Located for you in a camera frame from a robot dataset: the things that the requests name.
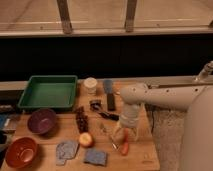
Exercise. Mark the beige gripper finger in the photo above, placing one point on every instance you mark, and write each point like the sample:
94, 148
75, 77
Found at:
117, 135
134, 134

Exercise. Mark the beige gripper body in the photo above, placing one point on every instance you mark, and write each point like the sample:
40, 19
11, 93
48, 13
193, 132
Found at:
129, 116

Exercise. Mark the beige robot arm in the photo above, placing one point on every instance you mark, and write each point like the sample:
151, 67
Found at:
195, 99

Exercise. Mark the green plastic tray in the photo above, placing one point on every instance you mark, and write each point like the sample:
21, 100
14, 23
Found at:
49, 91

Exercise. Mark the metal whisk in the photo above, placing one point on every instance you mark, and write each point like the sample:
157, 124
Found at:
104, 130

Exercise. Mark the red yellow apple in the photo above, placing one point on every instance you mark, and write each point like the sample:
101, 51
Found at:
86, 139

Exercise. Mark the dark grape bunch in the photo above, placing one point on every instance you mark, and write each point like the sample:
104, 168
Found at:
81, 119

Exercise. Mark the grey black spatula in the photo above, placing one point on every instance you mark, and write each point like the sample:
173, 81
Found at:
108, 89

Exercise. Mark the blue grey sponge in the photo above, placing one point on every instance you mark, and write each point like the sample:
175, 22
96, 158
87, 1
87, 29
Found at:
95, 157

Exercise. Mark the grey cloth piece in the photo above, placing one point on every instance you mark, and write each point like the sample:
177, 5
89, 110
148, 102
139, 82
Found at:
66, 150

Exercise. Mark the purple bowl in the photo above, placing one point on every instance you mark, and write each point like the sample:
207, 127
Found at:
42, 121

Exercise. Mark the red orange bowl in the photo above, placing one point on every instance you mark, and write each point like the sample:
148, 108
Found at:
21, 152

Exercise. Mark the black handled brush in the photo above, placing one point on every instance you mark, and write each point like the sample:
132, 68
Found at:
95, 105

